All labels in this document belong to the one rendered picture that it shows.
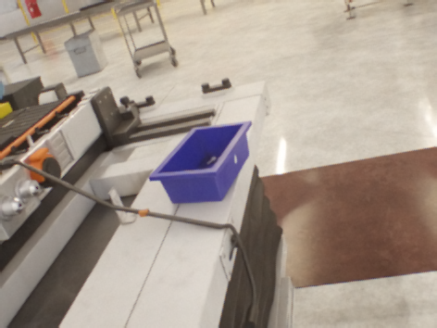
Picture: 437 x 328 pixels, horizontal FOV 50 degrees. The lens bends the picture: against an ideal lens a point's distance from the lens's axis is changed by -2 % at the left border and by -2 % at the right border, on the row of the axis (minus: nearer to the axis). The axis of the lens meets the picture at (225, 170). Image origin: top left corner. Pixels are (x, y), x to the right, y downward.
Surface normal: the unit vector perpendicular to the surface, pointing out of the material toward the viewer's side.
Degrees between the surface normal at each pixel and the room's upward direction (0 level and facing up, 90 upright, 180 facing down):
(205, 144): 85
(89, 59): 90
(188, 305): 0
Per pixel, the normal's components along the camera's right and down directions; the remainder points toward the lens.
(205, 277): -0.27, -0.86
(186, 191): -0.30, 0.57
